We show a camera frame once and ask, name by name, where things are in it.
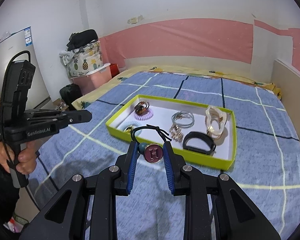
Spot beige bed headboard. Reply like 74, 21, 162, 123
271, 59, 300, 140

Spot black backpack on floor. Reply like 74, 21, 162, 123
59, 83, 83, 111

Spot person's left hand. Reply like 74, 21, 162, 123
0, 141, 38, 175

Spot grey elastic hair ties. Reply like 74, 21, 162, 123
171, 110, 195, 129

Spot blue plaid bed blanket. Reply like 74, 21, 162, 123
27, 71, 300, 240

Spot black bag on top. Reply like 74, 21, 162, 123
66, 29, 98, 51

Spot cardboard box with items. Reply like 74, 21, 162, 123
53, 99, 69, 111

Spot purple spiral hair tie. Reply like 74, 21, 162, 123
133, 109, 154, 121

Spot silver refrigerator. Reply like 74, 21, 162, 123
0, 27, 54, 109

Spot black hair tie pink charm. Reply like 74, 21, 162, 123
130, 124, 172, 164

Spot rose gold chain bracelet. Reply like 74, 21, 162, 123
168, 124, 184, 143

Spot green white tray box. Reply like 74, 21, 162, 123
106, 94, 237, 171

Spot pineapple print fabric bag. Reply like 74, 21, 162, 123
59, 40, 103, 79

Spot black wristband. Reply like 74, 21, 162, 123
183, 132, 216, 155

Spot brown tortoise hair tie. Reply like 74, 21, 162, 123
134, 101, 151, 115

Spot red small box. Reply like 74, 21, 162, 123
110, 63, 120, 77

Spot black camera box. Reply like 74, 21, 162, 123
0, 50, 36, 126

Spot pink plastic storage box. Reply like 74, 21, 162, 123
71, 63, 112, 95

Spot clear bag with gold jewelry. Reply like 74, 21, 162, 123
205, 105, 227, 140

